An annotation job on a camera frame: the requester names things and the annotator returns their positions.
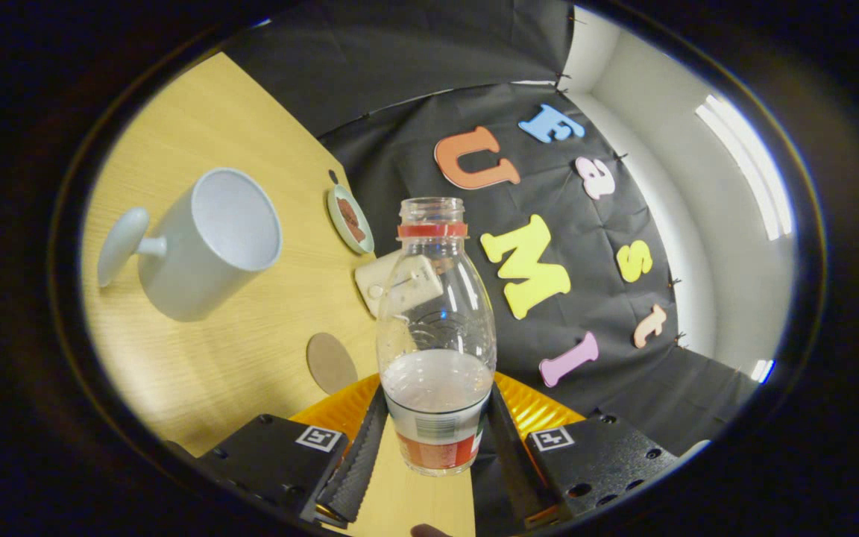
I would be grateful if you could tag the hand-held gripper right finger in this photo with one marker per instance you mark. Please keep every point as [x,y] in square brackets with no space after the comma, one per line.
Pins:
[508,455]

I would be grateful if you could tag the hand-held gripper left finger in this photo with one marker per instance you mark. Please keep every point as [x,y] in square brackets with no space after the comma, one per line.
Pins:
[359,470]

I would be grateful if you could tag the clear plastic juice bottle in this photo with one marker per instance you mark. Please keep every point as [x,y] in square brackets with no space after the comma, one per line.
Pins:
[437,403]

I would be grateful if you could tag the round brown coaster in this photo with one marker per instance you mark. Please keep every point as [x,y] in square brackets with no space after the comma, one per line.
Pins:
[331,363]

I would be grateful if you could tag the white cup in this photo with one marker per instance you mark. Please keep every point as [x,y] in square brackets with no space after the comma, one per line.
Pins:
[198,276]

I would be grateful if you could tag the wooden table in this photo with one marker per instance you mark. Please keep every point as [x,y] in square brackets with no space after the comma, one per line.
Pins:
[236,365]

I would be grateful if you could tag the white toaster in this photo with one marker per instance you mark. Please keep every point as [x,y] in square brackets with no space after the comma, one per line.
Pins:
[370,287]

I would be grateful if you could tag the brown sausage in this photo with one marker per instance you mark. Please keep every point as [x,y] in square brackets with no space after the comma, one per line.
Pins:
[346,212]
[357,230]

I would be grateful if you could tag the pale green plate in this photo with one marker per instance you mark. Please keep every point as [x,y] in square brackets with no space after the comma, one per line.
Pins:
[340,224]

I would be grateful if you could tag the small ceiling light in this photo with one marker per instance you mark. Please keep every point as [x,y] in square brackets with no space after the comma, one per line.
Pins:
[761,371]

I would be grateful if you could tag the large ceiling light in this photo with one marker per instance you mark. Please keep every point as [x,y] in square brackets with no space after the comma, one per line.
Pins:
[750,164]

